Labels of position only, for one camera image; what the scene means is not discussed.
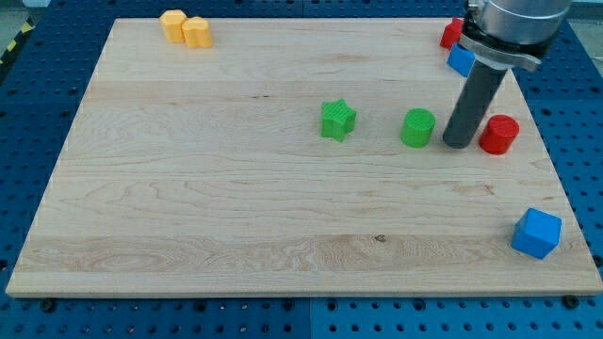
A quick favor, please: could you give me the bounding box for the yellow heart block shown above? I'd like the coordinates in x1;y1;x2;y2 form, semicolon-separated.
182;17;213;48

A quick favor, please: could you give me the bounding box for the yellow hexagon block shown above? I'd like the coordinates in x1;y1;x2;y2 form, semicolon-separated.
159;9;187;43

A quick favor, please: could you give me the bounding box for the red block at corner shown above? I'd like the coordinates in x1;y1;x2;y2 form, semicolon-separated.
439;17;464;50

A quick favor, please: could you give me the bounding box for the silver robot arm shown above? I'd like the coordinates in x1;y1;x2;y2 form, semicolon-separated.
443;0;572;149

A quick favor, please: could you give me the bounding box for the blue cube block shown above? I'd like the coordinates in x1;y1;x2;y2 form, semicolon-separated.
511;208;562;259

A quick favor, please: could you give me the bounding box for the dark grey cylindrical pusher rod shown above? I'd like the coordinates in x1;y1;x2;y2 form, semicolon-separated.
443;60;507;149

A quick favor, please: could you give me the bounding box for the red cylinder block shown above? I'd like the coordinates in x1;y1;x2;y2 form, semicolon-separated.
479;114;520;155

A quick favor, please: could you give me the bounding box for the blue block behind rod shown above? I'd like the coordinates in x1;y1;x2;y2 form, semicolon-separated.
447;43;476;77

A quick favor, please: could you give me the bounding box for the green star block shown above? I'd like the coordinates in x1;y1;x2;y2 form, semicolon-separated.
320;99;356;142

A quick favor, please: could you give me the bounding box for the light wooden board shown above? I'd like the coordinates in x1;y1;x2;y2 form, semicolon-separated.
7;18;602;299

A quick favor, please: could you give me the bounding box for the green cylinder block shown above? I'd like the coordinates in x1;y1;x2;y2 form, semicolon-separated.
399;108;436;148

